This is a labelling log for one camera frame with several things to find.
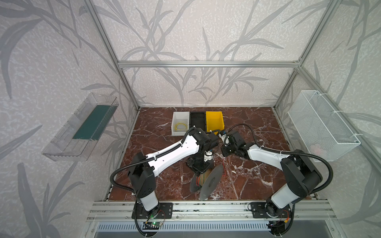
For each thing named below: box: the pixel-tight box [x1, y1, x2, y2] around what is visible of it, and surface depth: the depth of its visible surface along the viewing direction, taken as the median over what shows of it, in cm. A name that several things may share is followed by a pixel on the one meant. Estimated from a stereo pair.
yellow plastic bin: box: [205, 111, 225, 135], surface depth 112 cm
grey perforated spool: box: [189, 164, 224, 201], surface depth 72 cm
